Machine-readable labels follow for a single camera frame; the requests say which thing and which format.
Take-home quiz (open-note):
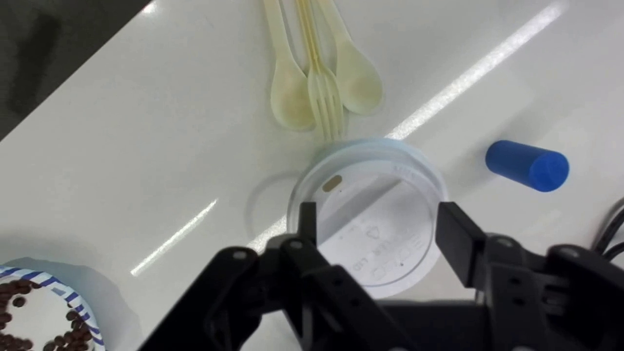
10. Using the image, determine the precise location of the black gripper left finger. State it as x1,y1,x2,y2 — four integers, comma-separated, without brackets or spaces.
138,200,417,351

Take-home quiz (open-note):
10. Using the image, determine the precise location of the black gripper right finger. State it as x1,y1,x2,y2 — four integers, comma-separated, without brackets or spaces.
435,200,624,351

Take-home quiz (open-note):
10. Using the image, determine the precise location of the white plastic cup lid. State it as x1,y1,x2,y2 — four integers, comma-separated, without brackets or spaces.
287,136,450,300

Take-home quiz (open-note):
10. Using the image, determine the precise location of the blue plastic cylinder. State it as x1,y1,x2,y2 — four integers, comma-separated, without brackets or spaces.
484,138,571,195

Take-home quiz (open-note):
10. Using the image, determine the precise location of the pale wooden spoon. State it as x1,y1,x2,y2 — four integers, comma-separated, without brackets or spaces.
261,0,318,132

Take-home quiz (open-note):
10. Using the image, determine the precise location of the pale wooden fork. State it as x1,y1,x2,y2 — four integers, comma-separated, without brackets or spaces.
294,0,347,142

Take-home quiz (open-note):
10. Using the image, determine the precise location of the wooden stir sticks bag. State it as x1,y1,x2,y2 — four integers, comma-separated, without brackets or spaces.
318,0,386,117

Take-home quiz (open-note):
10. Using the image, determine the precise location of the blue patterned plate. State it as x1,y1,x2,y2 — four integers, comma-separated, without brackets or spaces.
0,259,107,351

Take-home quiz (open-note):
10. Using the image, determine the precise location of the black grinder power cord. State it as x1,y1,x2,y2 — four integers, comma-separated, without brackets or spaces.
591,196,624,259

